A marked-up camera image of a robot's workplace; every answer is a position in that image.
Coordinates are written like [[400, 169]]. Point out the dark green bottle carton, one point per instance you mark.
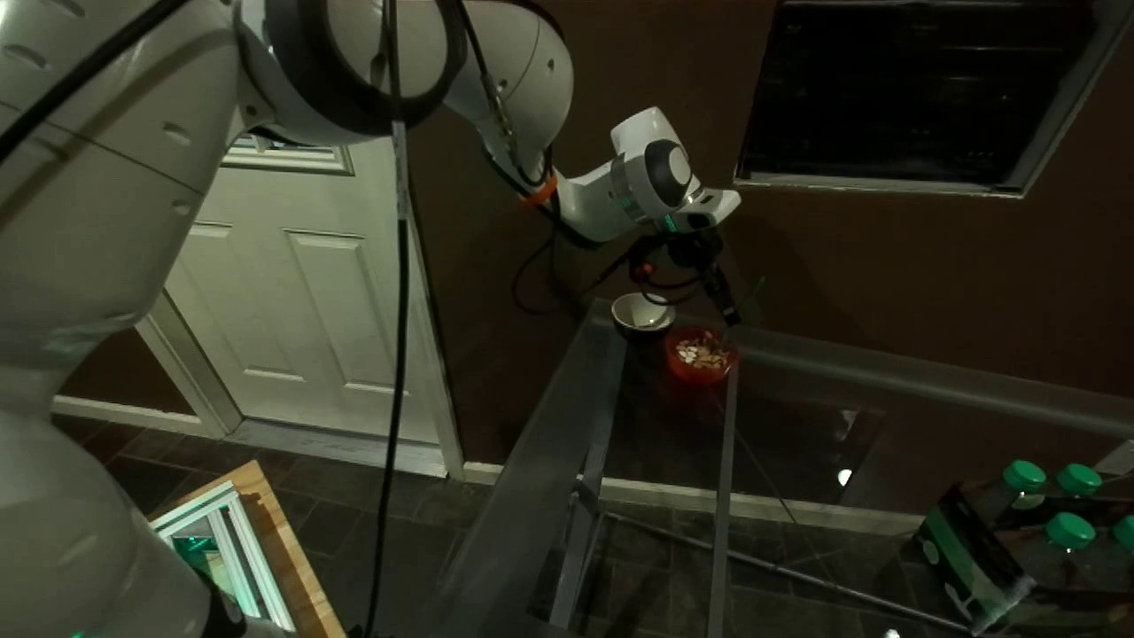
[[979, 567]]

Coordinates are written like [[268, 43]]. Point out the brown square cereal pile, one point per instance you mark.
[[699, 348]]

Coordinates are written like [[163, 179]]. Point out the dark framed window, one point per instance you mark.
[[921, 81]]

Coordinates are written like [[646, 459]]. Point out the green cap clear bottle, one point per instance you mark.
[[1024, 476], [1123, 532], [1071, 532], [1079, 478]]

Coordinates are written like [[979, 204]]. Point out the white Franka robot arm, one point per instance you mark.
[[94, 215]]

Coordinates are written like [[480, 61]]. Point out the pink-red plastic bowl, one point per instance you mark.
[[699, 366]]

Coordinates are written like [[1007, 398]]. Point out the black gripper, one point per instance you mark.
[[677, 251]]

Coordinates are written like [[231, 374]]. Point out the white panel door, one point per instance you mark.
[[329, 320]]

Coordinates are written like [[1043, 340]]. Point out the glass desk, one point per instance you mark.
[[723, 506]]

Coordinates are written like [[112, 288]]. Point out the white ceramic bowl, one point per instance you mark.
[[643, 313]]

